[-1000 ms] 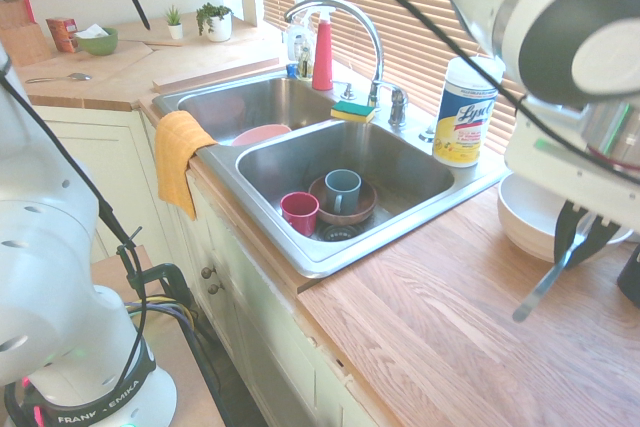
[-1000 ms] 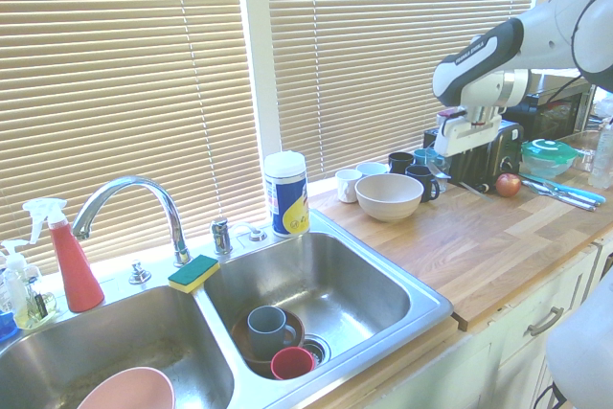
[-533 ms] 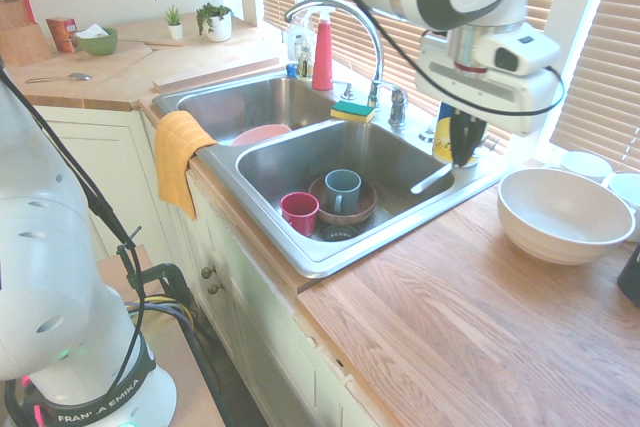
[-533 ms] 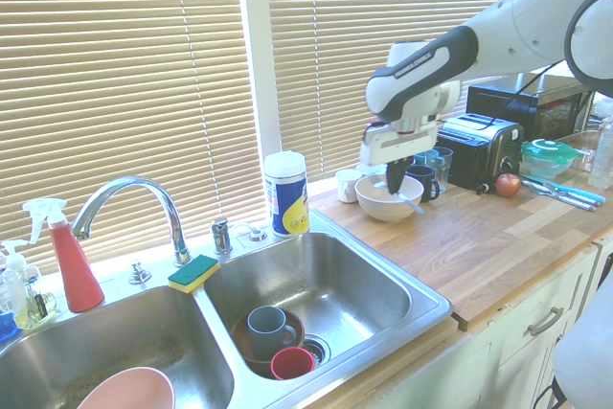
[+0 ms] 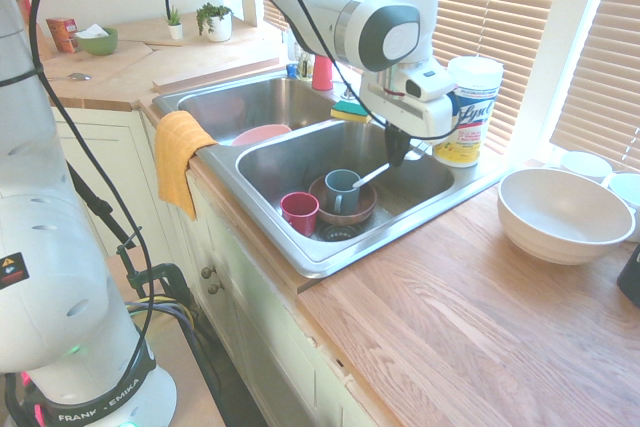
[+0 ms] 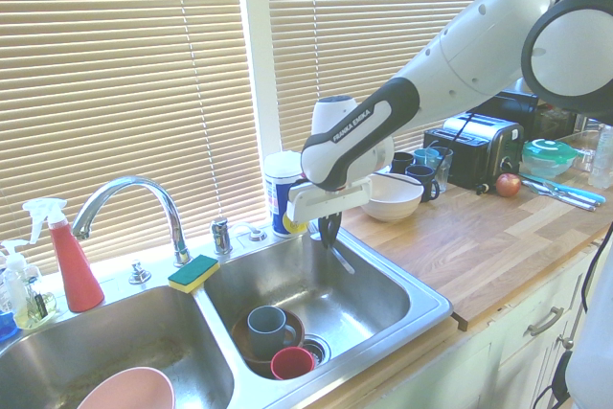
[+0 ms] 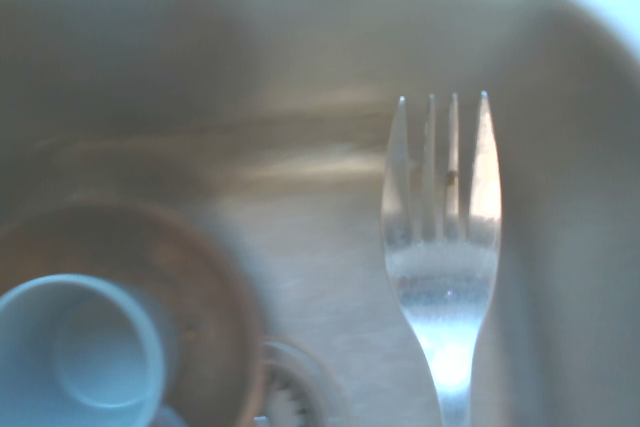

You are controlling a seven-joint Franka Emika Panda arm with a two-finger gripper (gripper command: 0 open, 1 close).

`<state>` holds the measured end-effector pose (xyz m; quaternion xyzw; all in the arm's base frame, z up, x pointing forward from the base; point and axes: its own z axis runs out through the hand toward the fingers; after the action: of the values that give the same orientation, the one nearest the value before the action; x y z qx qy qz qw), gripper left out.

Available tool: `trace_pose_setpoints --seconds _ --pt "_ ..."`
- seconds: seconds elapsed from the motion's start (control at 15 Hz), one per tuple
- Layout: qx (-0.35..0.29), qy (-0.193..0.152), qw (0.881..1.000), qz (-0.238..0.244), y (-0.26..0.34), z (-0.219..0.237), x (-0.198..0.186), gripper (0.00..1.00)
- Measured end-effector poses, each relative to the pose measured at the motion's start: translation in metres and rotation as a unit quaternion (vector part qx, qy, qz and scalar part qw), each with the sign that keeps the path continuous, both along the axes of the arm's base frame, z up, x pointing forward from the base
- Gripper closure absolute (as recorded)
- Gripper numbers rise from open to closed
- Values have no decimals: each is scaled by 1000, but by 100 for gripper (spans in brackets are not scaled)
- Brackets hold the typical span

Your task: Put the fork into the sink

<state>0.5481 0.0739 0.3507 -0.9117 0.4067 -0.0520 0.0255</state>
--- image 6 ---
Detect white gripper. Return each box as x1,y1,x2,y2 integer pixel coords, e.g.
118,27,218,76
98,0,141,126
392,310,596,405
286,178,374,250

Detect white sink side sprayer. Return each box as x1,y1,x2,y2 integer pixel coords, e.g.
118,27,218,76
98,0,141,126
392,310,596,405
233,221,270,244

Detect stainless steel double sink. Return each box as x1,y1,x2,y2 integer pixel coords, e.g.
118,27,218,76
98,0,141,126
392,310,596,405
0,224,454,409

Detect metal sink drain strainer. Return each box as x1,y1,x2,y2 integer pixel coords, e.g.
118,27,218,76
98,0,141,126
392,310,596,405
301,333,332,365

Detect white ceramic bowl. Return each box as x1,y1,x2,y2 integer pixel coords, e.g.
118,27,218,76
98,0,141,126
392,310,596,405
359,172,425,224

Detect white wipes canister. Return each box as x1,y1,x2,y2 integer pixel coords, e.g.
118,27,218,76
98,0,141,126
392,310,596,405
263,149,308,239

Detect black mug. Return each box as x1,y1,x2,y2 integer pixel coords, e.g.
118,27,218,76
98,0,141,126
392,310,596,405
391,151,416,174

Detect dark blue mug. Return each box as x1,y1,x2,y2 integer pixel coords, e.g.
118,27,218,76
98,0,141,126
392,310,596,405
403,164,442,203

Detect teal mug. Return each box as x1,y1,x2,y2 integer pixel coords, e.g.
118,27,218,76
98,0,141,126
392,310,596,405
413,148,443,169

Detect clear drinking glass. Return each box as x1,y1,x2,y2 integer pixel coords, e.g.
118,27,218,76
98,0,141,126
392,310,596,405
425,146,454,194

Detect grey ceramic mug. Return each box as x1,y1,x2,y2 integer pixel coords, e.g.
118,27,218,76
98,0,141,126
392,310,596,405
246,306,300,357

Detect red mug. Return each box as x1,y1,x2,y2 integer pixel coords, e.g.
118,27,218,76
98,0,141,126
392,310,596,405
269,345,315,381

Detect brown wooden bowl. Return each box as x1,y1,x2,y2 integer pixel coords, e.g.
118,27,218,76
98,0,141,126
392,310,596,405
231,308,307,367

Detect green and yellow sponge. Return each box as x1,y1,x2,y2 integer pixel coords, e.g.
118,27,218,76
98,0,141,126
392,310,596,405
167,253,221,295

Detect black and silver toaster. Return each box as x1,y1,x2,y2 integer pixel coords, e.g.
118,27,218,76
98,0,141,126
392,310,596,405
422,111,526,192

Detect chrome curved faucet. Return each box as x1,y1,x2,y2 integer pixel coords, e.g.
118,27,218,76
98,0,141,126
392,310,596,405
71,175,194,268

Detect red apple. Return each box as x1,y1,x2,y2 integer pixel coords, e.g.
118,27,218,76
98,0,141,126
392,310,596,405
494,171,523,198

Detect chrome faucet knob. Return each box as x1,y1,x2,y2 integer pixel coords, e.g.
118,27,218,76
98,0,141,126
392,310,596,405
127,259,153,285

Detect medium beige window blind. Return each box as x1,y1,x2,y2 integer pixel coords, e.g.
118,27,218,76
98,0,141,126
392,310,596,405
262,0,543,154

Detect black kitchen appliance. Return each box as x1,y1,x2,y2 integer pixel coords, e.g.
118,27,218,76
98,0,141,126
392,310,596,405
472,89,543,143

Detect green lidded glass container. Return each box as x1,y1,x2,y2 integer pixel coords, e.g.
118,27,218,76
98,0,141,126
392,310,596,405
521,138,579,180

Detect pink plastic bowl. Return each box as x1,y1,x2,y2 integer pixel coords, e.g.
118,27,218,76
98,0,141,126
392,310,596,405
76,366,176,409

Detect red spray bottle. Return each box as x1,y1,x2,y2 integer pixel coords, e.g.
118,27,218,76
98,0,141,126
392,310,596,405
21,197,106,313

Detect wide beige window blind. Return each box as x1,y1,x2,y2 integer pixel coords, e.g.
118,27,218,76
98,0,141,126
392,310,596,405
0,0,256,277

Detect clear plastic water bottle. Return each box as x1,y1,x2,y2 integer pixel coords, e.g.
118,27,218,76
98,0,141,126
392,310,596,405
587,123,613,191

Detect yellow liquid glass bottle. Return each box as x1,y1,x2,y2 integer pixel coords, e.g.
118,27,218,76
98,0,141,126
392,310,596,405
12,277,59,331

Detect clear pump soap bottle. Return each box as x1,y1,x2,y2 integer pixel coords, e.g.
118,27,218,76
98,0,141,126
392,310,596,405
0,238,31,342

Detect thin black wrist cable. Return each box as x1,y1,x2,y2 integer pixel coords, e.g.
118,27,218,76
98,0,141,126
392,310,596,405
382,111,475,186

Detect blue handled utensils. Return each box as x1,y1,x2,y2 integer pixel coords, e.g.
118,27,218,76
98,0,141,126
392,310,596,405
520,178,601,213

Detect metal cabinet drawer handle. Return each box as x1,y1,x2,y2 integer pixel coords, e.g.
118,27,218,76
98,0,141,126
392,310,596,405
527,305,566,338

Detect blue handled knife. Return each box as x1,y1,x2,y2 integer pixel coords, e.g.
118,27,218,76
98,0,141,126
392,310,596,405
518,170,606,205

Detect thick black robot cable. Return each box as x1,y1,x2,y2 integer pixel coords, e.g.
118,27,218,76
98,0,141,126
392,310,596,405
533,223,613,409

